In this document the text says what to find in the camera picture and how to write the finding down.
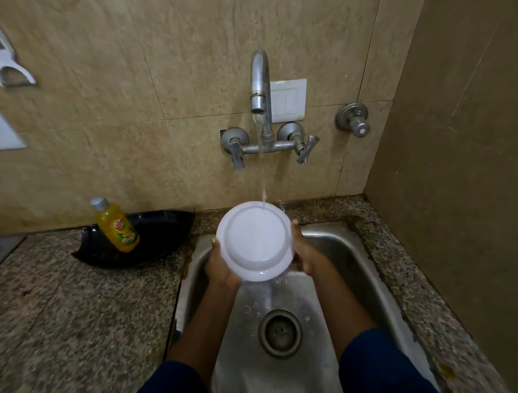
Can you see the person's left hand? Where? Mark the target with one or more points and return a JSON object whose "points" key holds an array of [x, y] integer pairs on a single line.
{"points": [[218, 269]]}

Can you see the person's right hand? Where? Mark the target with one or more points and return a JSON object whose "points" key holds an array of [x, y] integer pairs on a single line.
{"points": [[305, 253]]}

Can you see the yellow rimmed plate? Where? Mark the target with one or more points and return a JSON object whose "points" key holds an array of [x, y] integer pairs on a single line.
{"points": [[255, 239]]}

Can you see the person's right forearm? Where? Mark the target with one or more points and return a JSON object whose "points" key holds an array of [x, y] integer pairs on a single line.
{"points": [[356, 324]]}

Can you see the person's left forearm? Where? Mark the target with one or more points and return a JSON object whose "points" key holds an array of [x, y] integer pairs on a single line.
{"points": [[194, 336]]}

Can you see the yellow dish soap bottle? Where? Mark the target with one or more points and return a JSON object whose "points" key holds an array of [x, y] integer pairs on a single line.
{"points": [[115, 226]]}

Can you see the black leaf-shaped tray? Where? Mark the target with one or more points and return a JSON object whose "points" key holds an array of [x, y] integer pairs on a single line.
{"points": [[166, 235]]}

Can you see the steel sink drain strainer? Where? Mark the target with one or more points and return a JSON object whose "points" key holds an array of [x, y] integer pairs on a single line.
{"points": [[280, 334]]}

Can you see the stainless steel sink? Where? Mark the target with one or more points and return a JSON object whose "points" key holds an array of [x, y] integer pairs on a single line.
{"points": [[251, 364]]}

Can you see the grey drying mat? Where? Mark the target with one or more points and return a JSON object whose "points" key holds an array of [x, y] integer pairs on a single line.
{"points": [[8, 247]]}

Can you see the white power socket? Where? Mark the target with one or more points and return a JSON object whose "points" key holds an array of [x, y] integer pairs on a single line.
{"points": [[8, 137]]}

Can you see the white hanging peeler grater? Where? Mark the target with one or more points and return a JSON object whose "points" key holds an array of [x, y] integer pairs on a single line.
{"points": [[12, 66]]}

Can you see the steel wall valve knob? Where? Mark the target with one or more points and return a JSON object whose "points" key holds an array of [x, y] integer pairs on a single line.
{"points": [[353, 118]]}

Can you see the white switch plate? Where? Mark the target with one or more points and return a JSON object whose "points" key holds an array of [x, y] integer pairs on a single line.
{"points": [[289, 99]]}

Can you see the steel wall faucet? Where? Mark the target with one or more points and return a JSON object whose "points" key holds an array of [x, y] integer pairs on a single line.
{"points": [[261, 77]]}

